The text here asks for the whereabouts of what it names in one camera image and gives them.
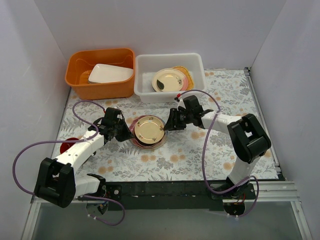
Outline cream floral plate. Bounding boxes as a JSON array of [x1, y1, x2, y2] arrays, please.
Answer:
[[134, 115, 165, 145]]

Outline woven bamboo tray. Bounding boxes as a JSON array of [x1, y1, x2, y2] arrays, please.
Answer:
[[173, 66, 195, 91]]

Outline cream and pink plate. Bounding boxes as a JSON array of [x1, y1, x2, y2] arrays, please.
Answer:
[[176, 72, 189, 91]]

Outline cream and black plate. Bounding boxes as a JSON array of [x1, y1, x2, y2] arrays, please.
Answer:
[[151, 68, 186, 92]]

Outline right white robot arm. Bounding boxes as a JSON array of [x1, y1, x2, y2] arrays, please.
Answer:
[[164, 94, 272, 199]]

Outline clear plastic bin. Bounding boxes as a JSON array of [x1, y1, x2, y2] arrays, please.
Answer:
[[134, 53, 208, 104]]

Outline red lacquer cup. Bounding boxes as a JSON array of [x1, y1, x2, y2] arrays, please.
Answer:
[[59, 136, 97, 158]]

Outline white rectangular dish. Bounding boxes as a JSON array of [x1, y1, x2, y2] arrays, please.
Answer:
[[88, 63, 134, 84]]

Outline orange plastic tub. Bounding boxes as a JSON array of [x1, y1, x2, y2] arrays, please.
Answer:
[[65, 48, 135, 100]]

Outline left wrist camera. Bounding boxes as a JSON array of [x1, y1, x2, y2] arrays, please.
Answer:
[[112, 108, 123, 119]]

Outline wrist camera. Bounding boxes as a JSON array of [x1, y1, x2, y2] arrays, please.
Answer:
[[112, 108, 123, 119], [174, 93, 185, 110]]

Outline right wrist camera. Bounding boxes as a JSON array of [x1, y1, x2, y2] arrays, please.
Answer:
[[174, 93, 185, 110]]

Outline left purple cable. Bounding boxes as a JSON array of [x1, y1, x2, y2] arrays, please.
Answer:
[[12, 100, 126, 227]]

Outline purple cable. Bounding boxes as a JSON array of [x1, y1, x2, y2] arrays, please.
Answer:
[[174, 89, 260, 218], [12, 100, 126, 227]]

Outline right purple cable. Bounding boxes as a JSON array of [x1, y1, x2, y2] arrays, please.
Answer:
[[174, 89, 260, 218]]

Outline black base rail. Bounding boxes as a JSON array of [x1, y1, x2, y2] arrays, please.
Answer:
[[77, 179, 258, 211]]

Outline aluminium frame rail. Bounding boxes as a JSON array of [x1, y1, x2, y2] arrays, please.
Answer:
[[35, 180, 299, 203]]

